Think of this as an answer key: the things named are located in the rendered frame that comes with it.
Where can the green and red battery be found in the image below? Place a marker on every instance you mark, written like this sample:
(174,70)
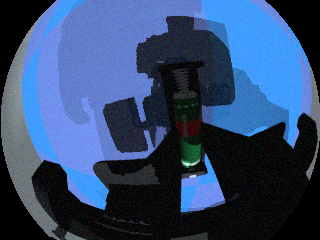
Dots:
(187,120)

